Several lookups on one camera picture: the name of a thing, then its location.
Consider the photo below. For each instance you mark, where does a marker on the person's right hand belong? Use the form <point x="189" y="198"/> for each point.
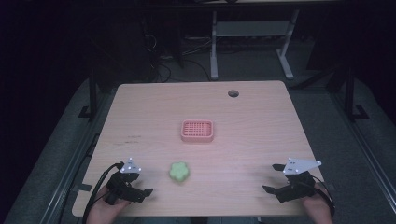
<point x="317" y="208"/>

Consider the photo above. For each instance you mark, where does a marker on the green flower-shaped soap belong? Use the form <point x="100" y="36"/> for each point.
<point x="179" y="171"/>

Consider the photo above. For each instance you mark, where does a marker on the grey metal rail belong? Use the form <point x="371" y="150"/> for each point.
<point x="364" y="146"/>
<point x="71" y="161"/>

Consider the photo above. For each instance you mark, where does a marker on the person's left hand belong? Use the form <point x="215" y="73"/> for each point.
<point x="104" y="210"/>

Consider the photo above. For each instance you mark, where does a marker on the pink soap dish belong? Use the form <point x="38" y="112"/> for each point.
<point x="197" y="131"/>

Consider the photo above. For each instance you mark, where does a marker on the black metal stand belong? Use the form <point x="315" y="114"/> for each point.
<point x="350" y="93"/>
<point x="92" y="93"/>

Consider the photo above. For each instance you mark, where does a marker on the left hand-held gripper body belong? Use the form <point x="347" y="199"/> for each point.
<point x="124" y="189"/>

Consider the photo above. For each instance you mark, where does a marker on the white metal table frame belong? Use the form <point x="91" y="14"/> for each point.
<point x="249" y="28"/>

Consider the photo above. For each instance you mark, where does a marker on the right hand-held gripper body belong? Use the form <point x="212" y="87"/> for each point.
<point x="297" y="185"/>

